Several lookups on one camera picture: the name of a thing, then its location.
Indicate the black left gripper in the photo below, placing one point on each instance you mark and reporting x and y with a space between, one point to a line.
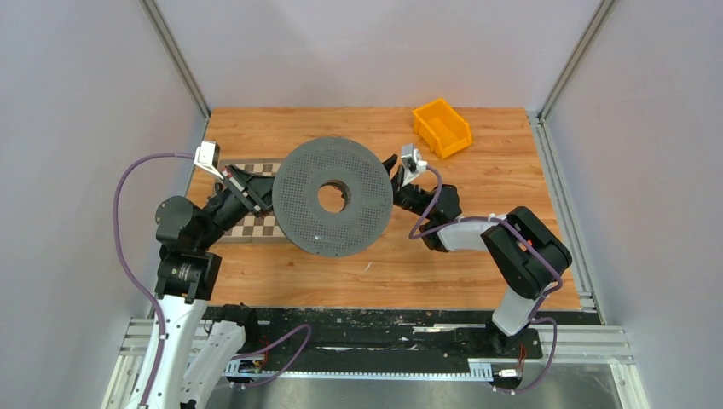
259 188

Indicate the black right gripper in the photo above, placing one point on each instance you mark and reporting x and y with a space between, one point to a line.
396 187

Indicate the grey perforated cable spool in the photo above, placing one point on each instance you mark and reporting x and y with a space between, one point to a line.
332 197

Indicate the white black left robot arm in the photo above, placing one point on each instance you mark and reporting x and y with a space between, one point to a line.
187 274

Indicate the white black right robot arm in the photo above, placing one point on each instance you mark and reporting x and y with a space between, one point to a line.
529 256

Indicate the wooden chessboard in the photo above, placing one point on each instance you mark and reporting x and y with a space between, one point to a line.
250 229

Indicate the yellow plastic bin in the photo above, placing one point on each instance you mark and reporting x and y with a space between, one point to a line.
442 128

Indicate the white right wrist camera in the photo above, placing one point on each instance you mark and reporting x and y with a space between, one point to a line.
412 165

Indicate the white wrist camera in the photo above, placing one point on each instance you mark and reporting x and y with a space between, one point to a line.
412 165
206 157

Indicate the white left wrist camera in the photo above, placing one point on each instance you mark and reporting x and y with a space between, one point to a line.
206 157

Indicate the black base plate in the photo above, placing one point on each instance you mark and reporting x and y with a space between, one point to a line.
383 340

